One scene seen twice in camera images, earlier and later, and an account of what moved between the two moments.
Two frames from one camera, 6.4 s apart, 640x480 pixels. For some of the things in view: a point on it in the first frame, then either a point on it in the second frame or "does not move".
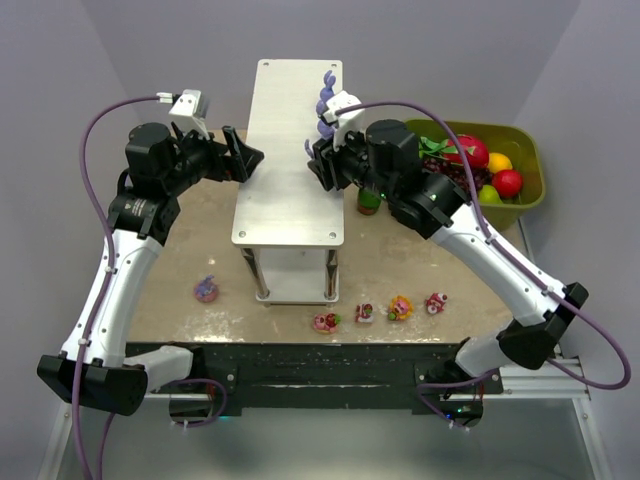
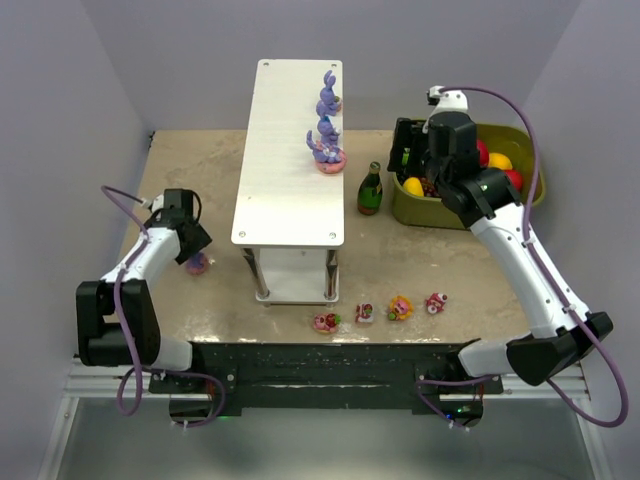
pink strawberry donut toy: (326, 323) does not move
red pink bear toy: (436, 302) does not move
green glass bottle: (368, 200) does not move
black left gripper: (226, 158) to (195, 240)
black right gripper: (329, 166) to (400, 145)
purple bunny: (206, 290) to (197, 264)
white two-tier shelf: (289, 224) does not move
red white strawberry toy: (364, 313) does not move
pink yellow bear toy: (400, 308) does not move
